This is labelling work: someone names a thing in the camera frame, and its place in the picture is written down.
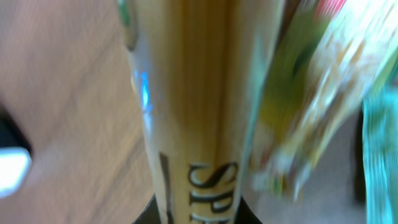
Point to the green snack bar wrapper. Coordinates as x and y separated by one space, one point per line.
330 56

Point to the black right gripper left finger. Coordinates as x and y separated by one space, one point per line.
150 215

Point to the orange biscuit roll pack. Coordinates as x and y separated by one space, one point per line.
198 68

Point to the teal tissue packet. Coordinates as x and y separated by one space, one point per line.
380 156

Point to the white barcode scanner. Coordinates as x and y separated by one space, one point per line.
16 155

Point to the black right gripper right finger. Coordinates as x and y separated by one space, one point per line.
245 215

